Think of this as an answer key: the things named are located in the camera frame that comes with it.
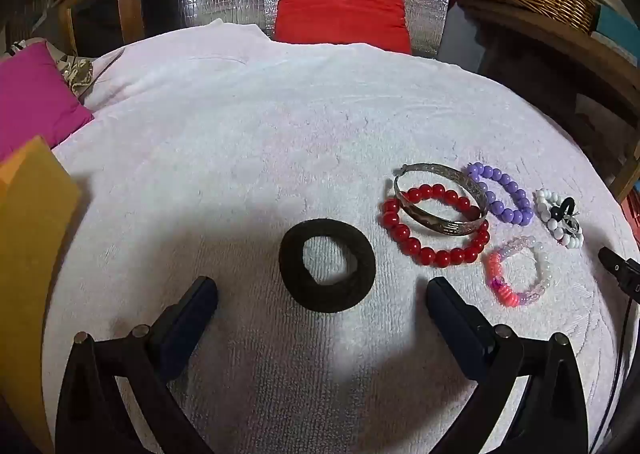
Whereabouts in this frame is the red pillow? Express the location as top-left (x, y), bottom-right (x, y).
top-left (273, 0), bottom-right (413, 56)

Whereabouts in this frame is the black cable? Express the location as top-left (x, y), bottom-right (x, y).
top-left (587, 301), bottom-right (633, 454)

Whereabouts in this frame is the orange cardboard box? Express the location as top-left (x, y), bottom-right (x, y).
top-left (0, 135), bottom-right (83, 454)

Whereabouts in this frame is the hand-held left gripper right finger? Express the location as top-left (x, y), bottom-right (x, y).
top-left (425, 277), bottom-right (591, 454)

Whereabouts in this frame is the dark wooden shelf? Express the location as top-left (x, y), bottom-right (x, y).
top-left (457, 0), bottom-right (640, 202)

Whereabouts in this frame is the magenta pillow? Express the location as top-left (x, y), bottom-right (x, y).
top-left (0, 41), bottom-right (96, 162)

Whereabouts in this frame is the patterned beige cloth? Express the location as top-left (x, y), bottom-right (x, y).
top-left (5, 37), bottom-right (96, 102)

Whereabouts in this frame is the teal box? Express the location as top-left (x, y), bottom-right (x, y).
top-left (595, 4), bottom-right (640, 55)

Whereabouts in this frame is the black fabric scrunchie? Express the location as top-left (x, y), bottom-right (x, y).
top-left (278, 219), bottom-right (377, 313)

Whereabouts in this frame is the white bead bracelet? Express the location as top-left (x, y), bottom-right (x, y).
top-left (535, 187), bottom-right (585, 249)

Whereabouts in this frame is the red bead bracelet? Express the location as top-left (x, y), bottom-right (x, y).
top-left (381, 184), bottom-right (491, 267)

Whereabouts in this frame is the pink and clear bead bracelet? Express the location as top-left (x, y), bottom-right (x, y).
top-left (481, 235), bottom-right (553, 307)

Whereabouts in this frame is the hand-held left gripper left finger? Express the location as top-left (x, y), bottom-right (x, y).
top-left (55, 275), bottom-right (219, 454)

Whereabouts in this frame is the white textured blanket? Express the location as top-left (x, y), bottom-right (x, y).
top-left (42, 18), bottom-right (640, 454)

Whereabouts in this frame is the silver engraved bangle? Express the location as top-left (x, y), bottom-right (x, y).
top-left (392, 163), bottom-right (489, 236)

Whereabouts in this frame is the purple bead bracelet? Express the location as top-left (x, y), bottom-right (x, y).
top-left (466, 161), bottom-right (535, 227)

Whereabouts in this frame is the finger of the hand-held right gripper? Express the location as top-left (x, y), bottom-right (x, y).
top-left (598, 247), bottom-right (640, 306)

